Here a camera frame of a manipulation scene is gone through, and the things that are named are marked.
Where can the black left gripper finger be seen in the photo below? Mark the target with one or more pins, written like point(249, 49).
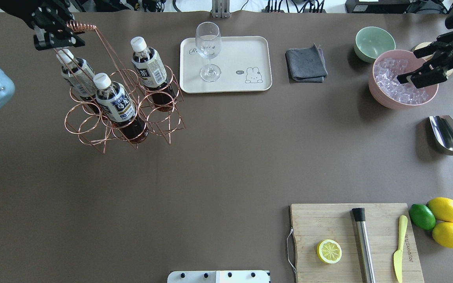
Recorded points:
point(51, 20)
point(49, 41)

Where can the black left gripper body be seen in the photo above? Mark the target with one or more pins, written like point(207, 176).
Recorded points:
point(19, 10)

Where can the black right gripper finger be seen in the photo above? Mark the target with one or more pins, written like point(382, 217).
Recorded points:
point(425, 76)
point(442, 43)

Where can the copper wire bottle basket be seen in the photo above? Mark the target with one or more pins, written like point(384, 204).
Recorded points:
point(91, 125)

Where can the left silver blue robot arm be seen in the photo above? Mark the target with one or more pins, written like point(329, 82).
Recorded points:
point(7, 86)

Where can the tea bottle far one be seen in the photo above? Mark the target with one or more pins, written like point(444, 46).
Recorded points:
point(78, 73)

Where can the tea bottle dark label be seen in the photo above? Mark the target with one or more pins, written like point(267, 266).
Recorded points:
point(120, 109)

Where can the tea bottle white cap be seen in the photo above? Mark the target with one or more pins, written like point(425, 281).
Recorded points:
point(148, 64)

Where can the wooden stand with round base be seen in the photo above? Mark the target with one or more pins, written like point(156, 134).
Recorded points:
point(439, 61)

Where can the clear ice cubes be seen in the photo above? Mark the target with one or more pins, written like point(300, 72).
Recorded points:
point(385, 76)

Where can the pink bowl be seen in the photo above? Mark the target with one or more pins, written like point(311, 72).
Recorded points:
point(414, 62)

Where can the green ceramic bowl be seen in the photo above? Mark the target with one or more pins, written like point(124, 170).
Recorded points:
point(371, 42)

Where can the steel ice scoop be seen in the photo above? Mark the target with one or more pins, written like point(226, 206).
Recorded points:
point(442, 126)

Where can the folded grey cloth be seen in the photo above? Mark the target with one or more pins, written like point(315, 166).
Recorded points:
point(306, 65)

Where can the upper yellow lemon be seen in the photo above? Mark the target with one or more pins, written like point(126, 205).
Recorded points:
point(442, 208)

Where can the yellow lemon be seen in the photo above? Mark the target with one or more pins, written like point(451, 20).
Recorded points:
point(443, 234)
point(442, 208)

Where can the green lime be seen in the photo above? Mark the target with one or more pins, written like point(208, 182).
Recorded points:
point(422, 216)

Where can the clear wine glass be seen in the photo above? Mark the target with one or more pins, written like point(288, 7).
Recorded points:
point(208, 44)

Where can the lower yellow lemon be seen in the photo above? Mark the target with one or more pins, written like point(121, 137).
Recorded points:
point(443, 234)

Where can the steel muddler black tip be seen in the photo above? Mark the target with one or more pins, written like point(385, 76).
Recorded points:
point(364, 244)

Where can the cream rabbit tray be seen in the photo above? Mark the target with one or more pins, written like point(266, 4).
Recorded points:
point(244, 63)

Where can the yellow plastic knife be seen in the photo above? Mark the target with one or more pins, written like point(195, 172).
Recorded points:
point(397, 257)

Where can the half lemon slice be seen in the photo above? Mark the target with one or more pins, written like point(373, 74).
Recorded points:
point(329, 251)

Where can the grey aluminium post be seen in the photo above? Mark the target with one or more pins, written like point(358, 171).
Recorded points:
point(220, 9)

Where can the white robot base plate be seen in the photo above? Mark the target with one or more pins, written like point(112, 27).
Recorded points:
point(220, 276)

